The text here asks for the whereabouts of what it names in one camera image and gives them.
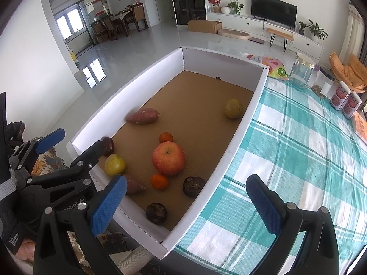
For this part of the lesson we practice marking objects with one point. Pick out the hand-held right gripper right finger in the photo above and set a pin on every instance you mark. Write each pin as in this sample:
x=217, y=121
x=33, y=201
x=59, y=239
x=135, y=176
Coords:
x=265, y=203

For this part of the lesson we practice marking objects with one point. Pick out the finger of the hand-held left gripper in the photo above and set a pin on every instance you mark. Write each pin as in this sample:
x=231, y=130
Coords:
x=89, y=156
x=50, y=141

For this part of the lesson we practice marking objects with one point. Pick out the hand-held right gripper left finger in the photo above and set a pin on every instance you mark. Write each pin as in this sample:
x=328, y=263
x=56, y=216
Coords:
x=110, y=203

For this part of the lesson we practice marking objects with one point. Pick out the dark brown passion fruit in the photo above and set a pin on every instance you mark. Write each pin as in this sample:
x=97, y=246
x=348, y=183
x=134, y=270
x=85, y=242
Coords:
x=156, y=212
x=194, y=186
x=108, y=146

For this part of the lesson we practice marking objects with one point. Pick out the large yellow-green citrus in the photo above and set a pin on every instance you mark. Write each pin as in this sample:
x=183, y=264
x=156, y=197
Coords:
x=114, y=164

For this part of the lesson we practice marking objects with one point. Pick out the small dark sweet potato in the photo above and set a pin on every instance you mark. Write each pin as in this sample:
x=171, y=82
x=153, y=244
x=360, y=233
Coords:
x=134, y=184

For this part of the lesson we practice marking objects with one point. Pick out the bright orange tangerine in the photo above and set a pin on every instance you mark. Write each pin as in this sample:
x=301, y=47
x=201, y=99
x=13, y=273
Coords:
x=159, y=181

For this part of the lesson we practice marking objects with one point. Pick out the long reddish sweet potato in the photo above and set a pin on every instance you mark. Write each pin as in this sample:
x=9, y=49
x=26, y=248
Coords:
x=142, y=116

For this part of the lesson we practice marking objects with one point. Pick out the red apple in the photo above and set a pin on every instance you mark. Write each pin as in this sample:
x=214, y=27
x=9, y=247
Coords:
x=168, y=159

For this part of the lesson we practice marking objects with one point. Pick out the dark orange tangerine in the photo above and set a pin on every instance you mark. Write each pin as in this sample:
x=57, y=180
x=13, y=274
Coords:
x=166, y=137

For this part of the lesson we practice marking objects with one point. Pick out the small olive-yellow citrus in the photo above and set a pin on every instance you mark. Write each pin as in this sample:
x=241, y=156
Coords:
x=233, y=108

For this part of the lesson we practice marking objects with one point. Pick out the white cardboard box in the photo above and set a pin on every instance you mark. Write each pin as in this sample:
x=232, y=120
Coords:
x=186, y=114

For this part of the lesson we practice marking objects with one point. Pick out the person's left hand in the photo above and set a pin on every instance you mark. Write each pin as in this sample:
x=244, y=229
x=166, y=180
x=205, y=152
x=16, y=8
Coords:
x=27, y=248

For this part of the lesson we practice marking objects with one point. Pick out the floral cushion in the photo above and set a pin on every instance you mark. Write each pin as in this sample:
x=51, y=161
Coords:
x=46, y=163

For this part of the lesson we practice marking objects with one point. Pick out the teal checkered tablecloth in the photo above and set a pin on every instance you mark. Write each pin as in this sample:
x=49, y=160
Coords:
x=286, y=163

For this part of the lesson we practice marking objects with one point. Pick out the orange book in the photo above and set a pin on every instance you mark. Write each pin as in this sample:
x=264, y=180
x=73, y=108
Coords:
x=361, y=126

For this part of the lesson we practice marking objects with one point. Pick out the red and white can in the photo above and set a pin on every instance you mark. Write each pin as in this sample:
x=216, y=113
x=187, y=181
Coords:
x=339, y=95
x=351, y=105

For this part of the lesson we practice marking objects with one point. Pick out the clear jar with black lid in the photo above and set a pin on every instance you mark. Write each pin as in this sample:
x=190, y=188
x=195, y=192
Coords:
x=324, y=81

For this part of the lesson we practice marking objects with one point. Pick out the fruit print cushion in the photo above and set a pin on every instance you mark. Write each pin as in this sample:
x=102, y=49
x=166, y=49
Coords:
x=275, y=67

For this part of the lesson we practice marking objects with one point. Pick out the glass jar with gold lid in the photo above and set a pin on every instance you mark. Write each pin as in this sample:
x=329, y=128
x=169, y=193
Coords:
x=301, y=68

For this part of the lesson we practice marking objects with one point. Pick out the dining table with chairs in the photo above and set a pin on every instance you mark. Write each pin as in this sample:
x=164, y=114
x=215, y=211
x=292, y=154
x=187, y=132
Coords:
x=123, y=20

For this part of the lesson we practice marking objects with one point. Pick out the grey floor mat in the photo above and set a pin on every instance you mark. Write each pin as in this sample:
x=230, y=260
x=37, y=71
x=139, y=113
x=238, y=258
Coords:
x=256, y=40

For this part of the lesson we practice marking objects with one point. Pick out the wooden bench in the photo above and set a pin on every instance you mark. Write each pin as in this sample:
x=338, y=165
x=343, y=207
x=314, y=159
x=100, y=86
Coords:
x=280, y=34

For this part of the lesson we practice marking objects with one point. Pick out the white tv cabinet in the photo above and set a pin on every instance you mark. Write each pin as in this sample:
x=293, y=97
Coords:
x=266, y=31

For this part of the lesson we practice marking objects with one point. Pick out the oval beige platform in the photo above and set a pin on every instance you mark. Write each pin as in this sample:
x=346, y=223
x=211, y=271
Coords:
x=233, y=33

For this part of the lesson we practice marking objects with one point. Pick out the brown cardboard box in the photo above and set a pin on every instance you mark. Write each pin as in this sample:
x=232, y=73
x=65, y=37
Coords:
x=204, y=25

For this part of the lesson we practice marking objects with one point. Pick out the small potted plant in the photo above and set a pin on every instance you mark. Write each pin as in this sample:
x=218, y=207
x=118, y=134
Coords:
x=302, y=27

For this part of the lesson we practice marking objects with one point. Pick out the leafy potted plant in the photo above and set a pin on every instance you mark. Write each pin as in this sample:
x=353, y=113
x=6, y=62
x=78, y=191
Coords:
x=316, y=30

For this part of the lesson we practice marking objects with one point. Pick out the dark glass display cabinet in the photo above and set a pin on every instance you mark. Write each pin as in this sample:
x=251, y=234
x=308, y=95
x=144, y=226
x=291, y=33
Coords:
x=187, y=0

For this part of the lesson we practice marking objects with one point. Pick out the white curtain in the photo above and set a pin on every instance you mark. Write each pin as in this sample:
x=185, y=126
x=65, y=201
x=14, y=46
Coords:
x=354, y=31

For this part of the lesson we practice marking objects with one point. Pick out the black television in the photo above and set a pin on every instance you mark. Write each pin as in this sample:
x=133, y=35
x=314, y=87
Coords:
x=273, y=10

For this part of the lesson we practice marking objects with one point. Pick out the white round vase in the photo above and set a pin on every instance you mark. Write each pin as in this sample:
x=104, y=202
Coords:
x=225, y=10

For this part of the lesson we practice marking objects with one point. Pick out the red flower bouquet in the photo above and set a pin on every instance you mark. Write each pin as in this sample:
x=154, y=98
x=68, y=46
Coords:
x=215, y=3

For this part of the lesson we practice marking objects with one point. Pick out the green potted plant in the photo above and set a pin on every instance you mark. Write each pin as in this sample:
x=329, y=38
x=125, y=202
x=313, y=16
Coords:
x=235, y=5

